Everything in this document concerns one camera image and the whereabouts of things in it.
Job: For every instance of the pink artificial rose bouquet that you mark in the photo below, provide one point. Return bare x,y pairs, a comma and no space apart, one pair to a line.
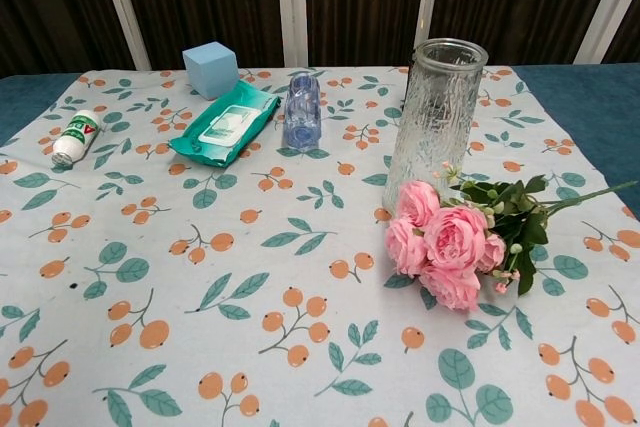
455,242

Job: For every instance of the clear textured glass vase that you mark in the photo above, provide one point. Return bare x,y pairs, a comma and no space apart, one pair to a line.
430,122

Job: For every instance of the clear plastic water bottle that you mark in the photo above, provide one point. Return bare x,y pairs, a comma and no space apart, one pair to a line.
302,112

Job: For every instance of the fruit and leaf print tablecloth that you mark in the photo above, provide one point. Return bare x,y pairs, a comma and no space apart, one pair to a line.
240,267

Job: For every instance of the green wet wipes pack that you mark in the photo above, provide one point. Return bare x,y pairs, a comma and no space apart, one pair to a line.
225,122

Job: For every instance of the light blue cube box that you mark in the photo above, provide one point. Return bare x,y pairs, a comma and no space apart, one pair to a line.
207,69

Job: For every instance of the white bottle with green label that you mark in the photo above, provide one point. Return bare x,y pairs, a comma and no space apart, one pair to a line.
75,139

